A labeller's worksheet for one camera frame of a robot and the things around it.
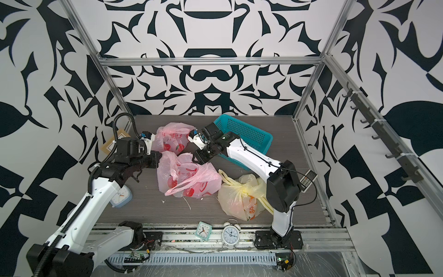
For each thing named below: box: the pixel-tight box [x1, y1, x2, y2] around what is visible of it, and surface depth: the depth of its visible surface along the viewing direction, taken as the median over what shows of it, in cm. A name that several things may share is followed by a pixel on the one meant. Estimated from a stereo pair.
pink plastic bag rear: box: [151, 122, 197, 156], surface depth 98 cm
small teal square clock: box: [194, 221, 213, 242], surface depth 77 cm
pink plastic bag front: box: [156, 150, 223, 199], surface depth 79 cm
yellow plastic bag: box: [217, 169, 274, 221], surface depth 76 cm
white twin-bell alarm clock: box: [221, 218, 242, 252], surface depth 74 cm
